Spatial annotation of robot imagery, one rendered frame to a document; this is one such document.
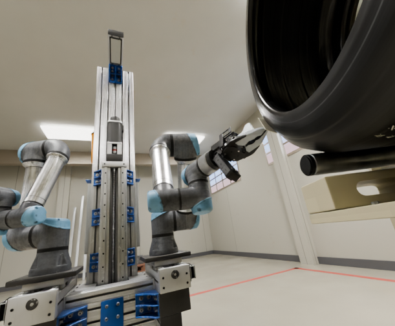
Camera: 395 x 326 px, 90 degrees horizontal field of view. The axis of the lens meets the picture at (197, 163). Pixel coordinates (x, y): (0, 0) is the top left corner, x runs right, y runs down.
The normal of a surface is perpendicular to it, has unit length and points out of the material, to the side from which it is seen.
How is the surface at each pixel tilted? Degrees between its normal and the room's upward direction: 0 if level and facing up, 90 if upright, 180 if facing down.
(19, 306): 90
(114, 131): 90
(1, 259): 90
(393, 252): 90
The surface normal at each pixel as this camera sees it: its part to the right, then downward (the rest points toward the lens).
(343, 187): 0.00, -0.33
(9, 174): 0.36, -0.35
